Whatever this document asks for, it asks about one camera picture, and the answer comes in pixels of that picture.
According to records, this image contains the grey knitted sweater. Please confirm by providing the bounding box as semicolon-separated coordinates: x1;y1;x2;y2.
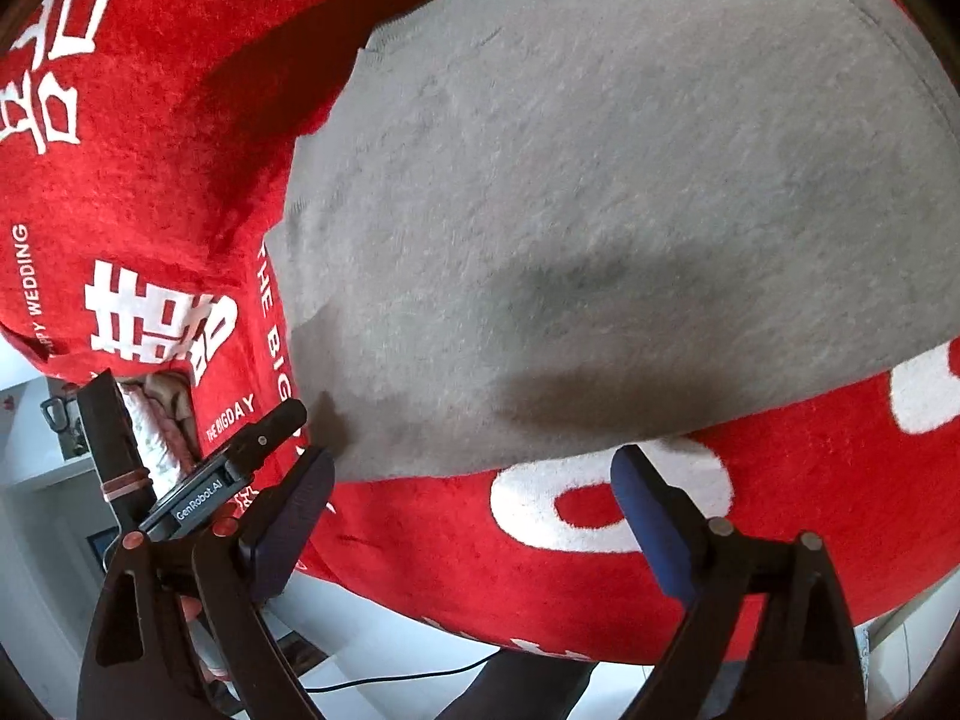
267;0;958;481

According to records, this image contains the white pink patterned cloth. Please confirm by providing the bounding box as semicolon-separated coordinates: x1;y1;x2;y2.
119;371;200;499

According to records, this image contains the red blanket with white print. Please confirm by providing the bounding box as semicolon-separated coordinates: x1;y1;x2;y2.
2;0;958;663

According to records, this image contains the black cable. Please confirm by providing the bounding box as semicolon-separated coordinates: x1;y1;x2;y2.
302;647;505;694

